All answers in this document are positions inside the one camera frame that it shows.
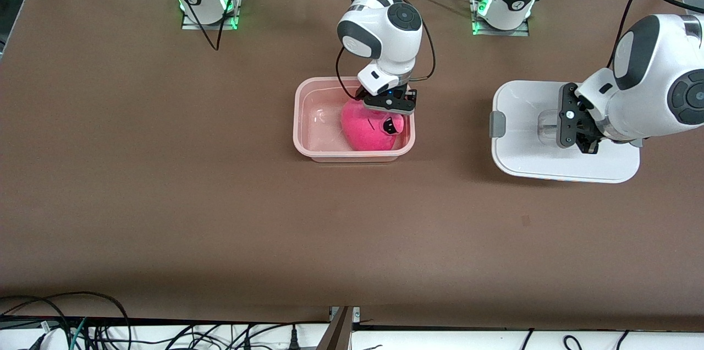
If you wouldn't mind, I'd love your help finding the pink plush toy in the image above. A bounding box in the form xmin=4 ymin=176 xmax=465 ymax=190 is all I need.
xmin=340 ymin=101 xmax=406 ymax=151

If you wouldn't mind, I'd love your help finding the white lower shelf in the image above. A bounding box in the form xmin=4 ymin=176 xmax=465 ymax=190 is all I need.
xmin=0 ymin=321 xmax=704 ymax=350

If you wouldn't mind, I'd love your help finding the black looped cable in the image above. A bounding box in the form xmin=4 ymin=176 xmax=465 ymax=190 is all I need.
xmin=0 ymin=291 xmax=133 ymax=350

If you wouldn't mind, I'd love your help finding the right arm aluminium base plate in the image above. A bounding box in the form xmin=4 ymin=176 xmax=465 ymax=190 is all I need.
xmin=181 ymin=0 xmax=243 ymax=31

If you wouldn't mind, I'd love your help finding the white box lid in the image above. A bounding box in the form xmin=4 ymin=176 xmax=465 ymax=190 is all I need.
xmin=489 ymin=81 xmax=641 ymax=184

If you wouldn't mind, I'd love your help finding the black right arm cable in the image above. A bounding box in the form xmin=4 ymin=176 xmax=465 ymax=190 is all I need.
xmin=165 ymin=0 xmax=438 ymax=100

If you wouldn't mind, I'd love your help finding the left arm aluminium base plate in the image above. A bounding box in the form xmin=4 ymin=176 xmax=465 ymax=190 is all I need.
xmin=470 ymin=0 xmax=531 ymax=37

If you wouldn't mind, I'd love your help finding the green cable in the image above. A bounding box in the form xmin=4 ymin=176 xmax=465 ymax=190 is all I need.
xmin=70 ymin=317 xmax=89 ymax=350

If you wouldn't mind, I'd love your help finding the aluminium frame post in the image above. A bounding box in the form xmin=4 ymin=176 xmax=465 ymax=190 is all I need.
xmin=315 ymin=306 xmax=361 ymax=350

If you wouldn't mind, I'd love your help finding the pink plastic box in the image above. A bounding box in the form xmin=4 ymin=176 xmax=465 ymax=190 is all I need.
xmin=293 ymin=76 xmax=416 ymax=163

